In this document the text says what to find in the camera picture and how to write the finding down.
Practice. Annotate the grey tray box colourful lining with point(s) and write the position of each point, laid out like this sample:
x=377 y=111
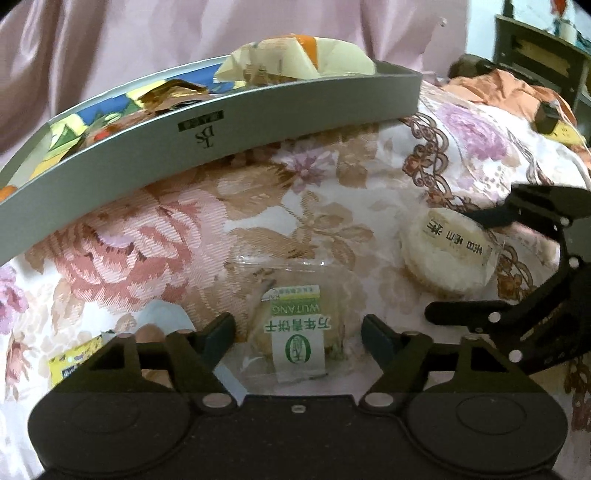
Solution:
x=138 y=152

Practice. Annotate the dark lump behind orange cloth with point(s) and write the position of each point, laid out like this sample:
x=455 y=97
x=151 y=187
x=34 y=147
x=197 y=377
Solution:
x=471 y=64

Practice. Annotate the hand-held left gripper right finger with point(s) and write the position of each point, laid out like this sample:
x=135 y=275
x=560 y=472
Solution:
x=376 y=339

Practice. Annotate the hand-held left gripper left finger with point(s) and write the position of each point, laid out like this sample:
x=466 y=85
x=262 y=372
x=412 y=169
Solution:
x=221 y=333

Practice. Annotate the gold foil snack wrapper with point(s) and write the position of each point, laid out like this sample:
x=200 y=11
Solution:
x=171 y=94

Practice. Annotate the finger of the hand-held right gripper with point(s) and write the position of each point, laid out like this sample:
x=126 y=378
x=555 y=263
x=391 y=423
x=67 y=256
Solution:
x=531 y=203
x=466 y=314

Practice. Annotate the pink satin sheet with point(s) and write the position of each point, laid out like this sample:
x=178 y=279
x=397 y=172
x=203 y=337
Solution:
x=69 y=46

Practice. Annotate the green label biscuit packet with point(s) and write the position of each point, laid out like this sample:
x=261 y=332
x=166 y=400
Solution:
x=295 y=332

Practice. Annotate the dark wooden furniture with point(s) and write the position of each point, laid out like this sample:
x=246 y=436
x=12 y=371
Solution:
x=531 y=46

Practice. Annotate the white round cake packet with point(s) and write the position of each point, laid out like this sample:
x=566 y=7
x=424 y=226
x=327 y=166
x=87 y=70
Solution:
x=438 y=258

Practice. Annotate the pale yellow snack packet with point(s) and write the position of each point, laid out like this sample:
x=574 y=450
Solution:
x=286 y=57

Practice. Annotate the floral bed cover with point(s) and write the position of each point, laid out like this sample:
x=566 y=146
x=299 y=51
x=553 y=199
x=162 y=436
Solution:
x=184 y=221

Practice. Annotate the orange cloth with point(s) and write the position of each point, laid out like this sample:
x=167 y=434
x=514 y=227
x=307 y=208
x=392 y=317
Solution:
x=503 y=90

